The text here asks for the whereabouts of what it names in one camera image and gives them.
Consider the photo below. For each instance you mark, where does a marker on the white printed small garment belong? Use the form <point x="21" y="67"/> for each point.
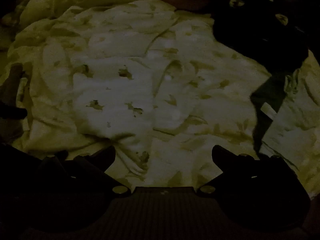
<point x="112" y="92"/>

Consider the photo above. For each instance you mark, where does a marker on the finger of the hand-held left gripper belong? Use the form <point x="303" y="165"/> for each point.
<point x="15" y="113"/>

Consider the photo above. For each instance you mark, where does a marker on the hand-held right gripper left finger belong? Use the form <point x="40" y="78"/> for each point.
<point x="109" y="155"/>

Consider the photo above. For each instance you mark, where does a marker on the dark green cloth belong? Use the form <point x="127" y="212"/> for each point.
<point x="267" y="95"/>

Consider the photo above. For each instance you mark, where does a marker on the leaf print bed sheet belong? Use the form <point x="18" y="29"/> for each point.
<point x="212" y="100"/>

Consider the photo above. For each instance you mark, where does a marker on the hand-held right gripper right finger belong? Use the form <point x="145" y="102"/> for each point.
<point x="218" y="155"/>

